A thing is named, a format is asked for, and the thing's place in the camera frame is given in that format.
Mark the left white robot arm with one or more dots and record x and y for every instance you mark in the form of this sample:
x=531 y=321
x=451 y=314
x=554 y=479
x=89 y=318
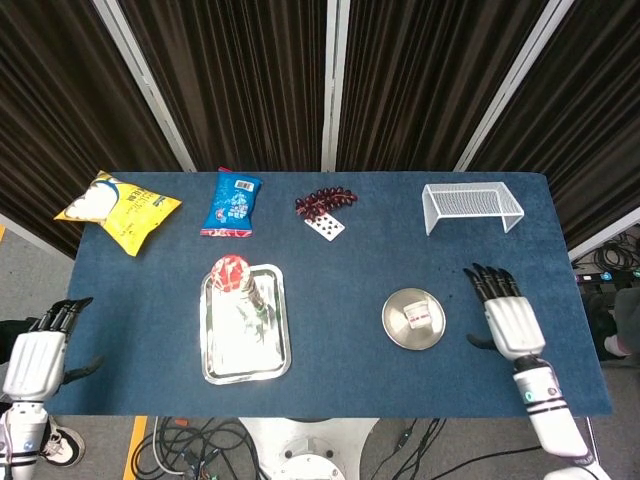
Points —
x=22 y=435

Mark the white partition post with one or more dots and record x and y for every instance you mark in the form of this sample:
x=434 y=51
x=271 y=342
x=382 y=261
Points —
x=334 y=85
x=515 y=85
x=145 y=85

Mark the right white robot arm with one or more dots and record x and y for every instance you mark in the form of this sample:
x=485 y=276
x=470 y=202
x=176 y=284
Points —
x=547 y=410

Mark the yellow snack bag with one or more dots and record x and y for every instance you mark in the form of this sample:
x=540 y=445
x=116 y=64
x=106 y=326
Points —
x=120 y=212

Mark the small white cup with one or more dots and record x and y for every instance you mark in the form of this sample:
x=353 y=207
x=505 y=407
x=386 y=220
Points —
x=418 y=315

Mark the blue snack bag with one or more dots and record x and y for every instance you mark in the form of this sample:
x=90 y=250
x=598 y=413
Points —
x=232 y=205

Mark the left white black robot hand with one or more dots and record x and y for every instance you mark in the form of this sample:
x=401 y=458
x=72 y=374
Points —
x=32 y=365

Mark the dark pleated curtain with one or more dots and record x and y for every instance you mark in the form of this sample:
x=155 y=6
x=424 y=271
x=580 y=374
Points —
x=425 y=85
x=590 y=125
x=235 y=85
x=60 y=110

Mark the yellow floor tape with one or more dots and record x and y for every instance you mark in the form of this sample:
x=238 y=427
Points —
x=135 y=450

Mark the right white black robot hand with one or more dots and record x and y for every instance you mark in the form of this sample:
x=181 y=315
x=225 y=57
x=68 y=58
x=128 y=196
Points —
x=512 y=327

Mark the white partition base rail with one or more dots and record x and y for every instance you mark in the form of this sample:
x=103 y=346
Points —
x=35 y=237
x=607 y=232

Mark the rectangular steel tray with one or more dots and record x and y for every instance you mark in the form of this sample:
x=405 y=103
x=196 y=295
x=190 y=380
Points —
x=240 y=350

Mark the round steel plate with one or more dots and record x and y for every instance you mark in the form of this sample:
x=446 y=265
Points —
x=400 y=335

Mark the red grape bunch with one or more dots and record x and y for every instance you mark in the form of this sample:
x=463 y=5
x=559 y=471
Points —
x=325 y=199

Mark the playing card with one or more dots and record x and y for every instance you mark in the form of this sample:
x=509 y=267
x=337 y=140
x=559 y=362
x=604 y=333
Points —
x=327 y=226

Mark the person in grey trousers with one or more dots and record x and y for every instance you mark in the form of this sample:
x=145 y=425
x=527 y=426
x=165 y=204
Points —
x=627 y=315

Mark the black power strip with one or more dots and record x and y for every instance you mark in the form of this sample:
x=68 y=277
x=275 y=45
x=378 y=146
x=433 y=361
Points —
x=605 y=277

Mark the black white sneaker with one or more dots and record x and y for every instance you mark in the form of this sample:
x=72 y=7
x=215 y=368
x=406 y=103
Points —
x=65 y=445

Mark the green can with red lid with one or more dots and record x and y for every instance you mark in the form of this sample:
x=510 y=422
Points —
x=230 y=274

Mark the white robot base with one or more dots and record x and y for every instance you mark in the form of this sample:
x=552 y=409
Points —
x=310 y=450

